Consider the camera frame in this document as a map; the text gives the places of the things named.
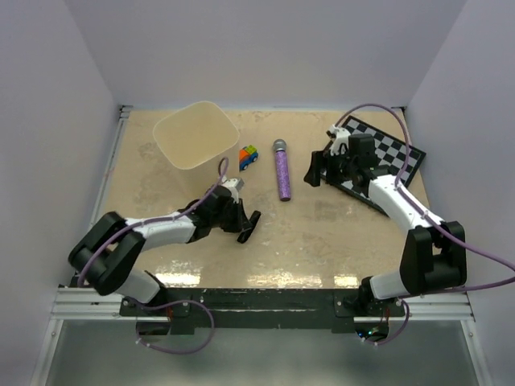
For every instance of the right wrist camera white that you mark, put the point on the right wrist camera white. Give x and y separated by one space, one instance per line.
339 137

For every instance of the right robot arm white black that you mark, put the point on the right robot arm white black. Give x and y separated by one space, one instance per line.
433 257

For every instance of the purple glitter microphone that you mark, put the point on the purple glitter microphone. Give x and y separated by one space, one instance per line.
282 170

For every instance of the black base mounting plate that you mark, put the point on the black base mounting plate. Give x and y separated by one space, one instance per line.
181 311

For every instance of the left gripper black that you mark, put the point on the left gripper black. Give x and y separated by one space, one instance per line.
241 222

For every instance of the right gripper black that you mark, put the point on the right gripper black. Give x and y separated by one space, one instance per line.
313 175

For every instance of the colourful toy car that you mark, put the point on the colourful toy car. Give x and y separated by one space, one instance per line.
247 155

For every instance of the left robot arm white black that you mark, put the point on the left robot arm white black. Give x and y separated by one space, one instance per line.
105 257

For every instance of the black white chessboard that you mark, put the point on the black white chessboard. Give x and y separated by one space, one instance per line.
390 152

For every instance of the beige plastic trash bin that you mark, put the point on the beige plastic trash bin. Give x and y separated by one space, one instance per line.
194 140

